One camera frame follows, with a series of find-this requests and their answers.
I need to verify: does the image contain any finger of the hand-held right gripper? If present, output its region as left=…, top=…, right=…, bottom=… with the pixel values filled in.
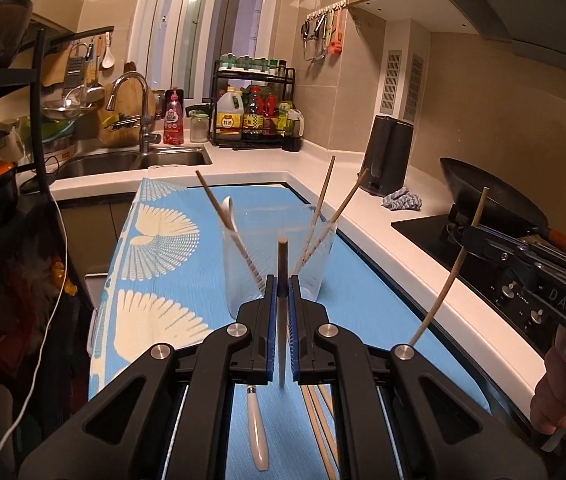
left=465, top=225, right=554, bottom=261
left=455, top=232, right=528, bottom=276

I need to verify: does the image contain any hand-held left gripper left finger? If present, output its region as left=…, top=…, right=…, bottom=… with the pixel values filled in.
left=18, top=274, right=280, bottom=480

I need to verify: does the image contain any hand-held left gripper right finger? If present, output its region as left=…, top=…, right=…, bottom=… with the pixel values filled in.
left=288, top=274, right=548, bottom=480

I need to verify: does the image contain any thin wooden chopstick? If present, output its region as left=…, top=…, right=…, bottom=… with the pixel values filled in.
left=293, top=156, right=336, bottom=273
left=277, top=237, right=290, bottom=387
left=195, top=170, right=268, bottom=295
left=294, top=169, right=368, bottom=275
left=409, top=186, right=490, bottom=347

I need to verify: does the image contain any clear plastic utensil holder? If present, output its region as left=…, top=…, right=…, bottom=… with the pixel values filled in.
left=221, top=204, right=336, bottom=320

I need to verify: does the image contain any bunch of wooden chopsticks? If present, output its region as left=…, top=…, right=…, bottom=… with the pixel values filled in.
left=302, top=385, right=338, bottom=480

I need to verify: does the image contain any white-handled metal fork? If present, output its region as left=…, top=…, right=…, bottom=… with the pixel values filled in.
left=247, top=385, right=270, bottom=472

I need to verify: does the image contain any white ceramic spoon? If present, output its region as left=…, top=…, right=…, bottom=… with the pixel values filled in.
left=219, top=196, right=244, bottom=261

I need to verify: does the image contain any black wok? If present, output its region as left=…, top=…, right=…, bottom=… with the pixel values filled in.
left=439, top=157, right=566, bottom=263

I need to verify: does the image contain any black burner grate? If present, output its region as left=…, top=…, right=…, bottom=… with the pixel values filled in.
left=445, top=205, right=478, bottom=246

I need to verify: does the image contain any black glass gas stove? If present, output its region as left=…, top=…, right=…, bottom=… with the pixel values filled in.
left=391, top=212, right=564, bottom=356

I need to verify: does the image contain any blue fan-patterned table mat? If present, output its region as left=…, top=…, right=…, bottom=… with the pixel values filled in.
left=88, top=177, right=494, bottom=480

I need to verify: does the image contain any blue-grey knitted dishcloth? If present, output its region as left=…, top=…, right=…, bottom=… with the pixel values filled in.
left=382, top=186, right=422, bottom=212

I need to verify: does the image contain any black electric kettle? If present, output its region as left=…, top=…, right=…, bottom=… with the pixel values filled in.
left=360, top=115, right=414, bottom=197

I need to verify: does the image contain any red labelled sauce bottle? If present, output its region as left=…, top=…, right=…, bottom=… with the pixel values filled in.
left=263, top=95, right=278, bottom=136

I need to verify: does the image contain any dark sauce bottle yellow label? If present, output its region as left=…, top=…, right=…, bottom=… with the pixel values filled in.
left=243, top=87, right=264, bottom=137

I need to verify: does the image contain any small glass jar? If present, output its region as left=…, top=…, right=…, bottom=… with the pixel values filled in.
left=189, top=109, right=210, bottom=144

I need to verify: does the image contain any cooking oil jug yellow label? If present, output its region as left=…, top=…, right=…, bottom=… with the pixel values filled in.
left=215, top=86, right=244, bottom=140

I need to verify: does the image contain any grey range hood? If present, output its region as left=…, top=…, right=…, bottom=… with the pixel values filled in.
left=403, top=0, right=566, bottom=78

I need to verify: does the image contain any pink dish soap bottle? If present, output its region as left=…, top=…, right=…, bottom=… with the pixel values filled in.
left=164, top=87, right=184, bottom=146

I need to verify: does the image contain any stainless steel sink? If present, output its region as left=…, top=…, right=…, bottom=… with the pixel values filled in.
left=54, top=145, right=212, bottom=181

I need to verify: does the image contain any chrome kitchen faucet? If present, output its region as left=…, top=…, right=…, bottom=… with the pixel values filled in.
left=106, top=72, right=160, bottom=155

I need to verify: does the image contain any black spice rack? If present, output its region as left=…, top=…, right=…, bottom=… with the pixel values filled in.
left=211, top=66, right=298, bottom=148

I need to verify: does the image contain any orange hanging kitchen tool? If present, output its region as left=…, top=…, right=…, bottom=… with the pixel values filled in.
left=328, top=12, right=344, bottom=55

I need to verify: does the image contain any row of green-lidded spice jars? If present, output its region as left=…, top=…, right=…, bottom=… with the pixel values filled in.
left=218, top=54, right=288, bottom=73

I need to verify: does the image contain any round wooden cutting board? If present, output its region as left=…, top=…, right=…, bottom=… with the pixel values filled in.
left=97, top=81, right=156, bottom=147

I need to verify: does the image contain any green plastic basin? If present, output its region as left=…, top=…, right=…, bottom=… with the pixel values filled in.
left=40, top=117, right=76, bottom=141

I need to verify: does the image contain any stainless steel bowl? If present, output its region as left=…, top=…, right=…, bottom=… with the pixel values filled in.
left=42, top=100, right=98, bottom=121

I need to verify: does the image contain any white framed window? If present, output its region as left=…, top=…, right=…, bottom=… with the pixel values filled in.
left=133, top=0, right=288, bottom=101

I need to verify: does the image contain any metal grater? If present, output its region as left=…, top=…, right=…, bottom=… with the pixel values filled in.
left=64, top=44, right=88, bottom=90

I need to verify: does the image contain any wide wall vent grille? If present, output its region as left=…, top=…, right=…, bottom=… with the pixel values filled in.
left=405, top=52, right=424, bottom=123

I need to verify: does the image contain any narrow wall vent grille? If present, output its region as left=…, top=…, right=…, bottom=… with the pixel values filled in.
left=382, top=50, right=402, bottom=113

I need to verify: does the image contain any oil dispenser bottle white handle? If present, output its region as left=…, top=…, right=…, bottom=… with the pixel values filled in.
left=283, top=108, right=305, bottom=152

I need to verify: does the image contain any white power cable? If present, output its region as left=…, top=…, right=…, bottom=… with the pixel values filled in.
left=0, top=130, right=70, bottom=453

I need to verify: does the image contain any wire sponge caddy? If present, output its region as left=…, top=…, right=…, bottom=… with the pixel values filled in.
left=101, top=113, right=142, bottom=129

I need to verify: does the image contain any wall socket with plug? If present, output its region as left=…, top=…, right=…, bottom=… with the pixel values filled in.
left=0, top=117, right=26, bottom=161

